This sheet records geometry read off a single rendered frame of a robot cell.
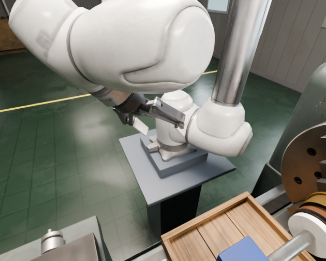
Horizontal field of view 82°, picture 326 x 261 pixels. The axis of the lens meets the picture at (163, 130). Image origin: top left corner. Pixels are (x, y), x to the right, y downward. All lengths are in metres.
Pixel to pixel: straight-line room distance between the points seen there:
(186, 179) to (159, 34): 0.72
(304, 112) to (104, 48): 0.61
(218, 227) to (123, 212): 1.14
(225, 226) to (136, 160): 0.50
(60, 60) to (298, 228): 0.47
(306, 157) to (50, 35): 0.55
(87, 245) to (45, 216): 1.36
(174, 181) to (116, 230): 0.86
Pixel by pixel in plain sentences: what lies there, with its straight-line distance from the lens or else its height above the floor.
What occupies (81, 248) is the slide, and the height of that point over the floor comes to 0.97.
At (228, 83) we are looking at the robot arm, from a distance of 0.65.
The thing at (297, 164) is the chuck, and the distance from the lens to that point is 0.57.
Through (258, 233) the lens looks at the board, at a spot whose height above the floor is 0.88.
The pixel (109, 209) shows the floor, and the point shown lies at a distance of 1.68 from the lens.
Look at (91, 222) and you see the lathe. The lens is 0.57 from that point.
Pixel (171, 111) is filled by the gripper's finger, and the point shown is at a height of 1.17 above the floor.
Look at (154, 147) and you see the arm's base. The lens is 0.86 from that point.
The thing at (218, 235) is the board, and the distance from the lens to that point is 0.59.
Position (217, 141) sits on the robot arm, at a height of 0.98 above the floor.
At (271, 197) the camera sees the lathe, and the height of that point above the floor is 0.86.
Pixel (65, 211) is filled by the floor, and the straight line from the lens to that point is 1.79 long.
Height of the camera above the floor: 1.41
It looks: 37 degrees down
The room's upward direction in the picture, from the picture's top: straight up
